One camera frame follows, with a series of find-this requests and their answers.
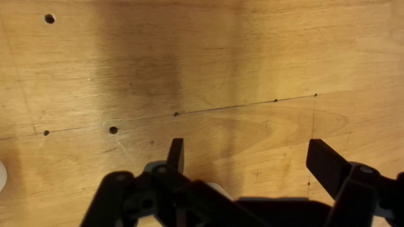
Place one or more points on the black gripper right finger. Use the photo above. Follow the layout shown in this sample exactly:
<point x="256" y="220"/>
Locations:
<point x="332" y="168"/>

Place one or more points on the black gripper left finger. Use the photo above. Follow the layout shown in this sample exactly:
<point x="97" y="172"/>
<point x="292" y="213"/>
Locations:
<point x="177" y="155"/>

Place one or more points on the white foam cup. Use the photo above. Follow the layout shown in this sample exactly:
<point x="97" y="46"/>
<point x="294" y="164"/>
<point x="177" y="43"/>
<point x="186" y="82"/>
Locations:
<point x="3" y="175"/>

